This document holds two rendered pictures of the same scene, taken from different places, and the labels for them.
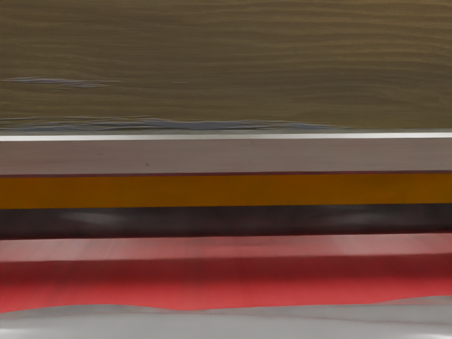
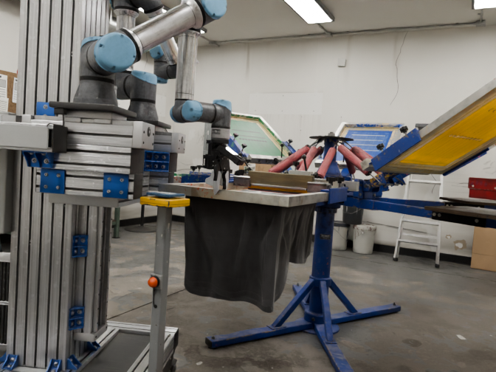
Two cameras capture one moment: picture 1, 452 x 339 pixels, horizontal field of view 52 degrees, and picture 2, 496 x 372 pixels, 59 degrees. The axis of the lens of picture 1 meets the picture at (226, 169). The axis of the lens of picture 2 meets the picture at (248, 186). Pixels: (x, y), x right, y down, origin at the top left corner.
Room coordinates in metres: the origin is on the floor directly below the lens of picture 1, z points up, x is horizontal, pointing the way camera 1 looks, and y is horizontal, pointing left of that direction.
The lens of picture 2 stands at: (-1.86, -1.02, 1.10)
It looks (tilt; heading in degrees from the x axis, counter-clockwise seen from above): 3 degrees down; 29
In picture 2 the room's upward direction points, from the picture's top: 4 degrees clockwise
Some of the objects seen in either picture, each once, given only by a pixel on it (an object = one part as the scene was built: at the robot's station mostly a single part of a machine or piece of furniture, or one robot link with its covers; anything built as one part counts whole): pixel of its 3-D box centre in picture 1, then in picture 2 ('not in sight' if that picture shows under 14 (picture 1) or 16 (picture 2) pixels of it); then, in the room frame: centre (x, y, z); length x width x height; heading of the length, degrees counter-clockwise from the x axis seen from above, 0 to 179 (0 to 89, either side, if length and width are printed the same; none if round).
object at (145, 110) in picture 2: not in sight; (142, 111); (-0.34, 0.43, 1.31); 0.15 x 0.15 x 0.10
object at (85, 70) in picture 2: not in sight; (98, 59); (-0.79, 0.22, 1.42); 0.13 x 0.12 x 0.14; 66
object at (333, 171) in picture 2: not in sight; (324, 230); (0.99, -0.03, 0.67); 0.39 x 0.39 x 1.35
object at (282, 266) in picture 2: not in sight; (295, 249); (-0.11, -0.29, 0.74); 0.46 x 0.04 x 0.42; 3
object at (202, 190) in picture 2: not in sight; (261, 191); (-0.06, -0.08, 0.97); 0.79 x 0.58 x 0.04; 3
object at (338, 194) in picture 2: not in sight; (333, 194); (0.19, -0.35, 0.97); 0.30 x 0.05 x 0.07; 3
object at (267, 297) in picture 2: not in sight; (227, 250); (-0.36, -0.09, 0.74); 0.45 x 0.03 x 0.43; 93
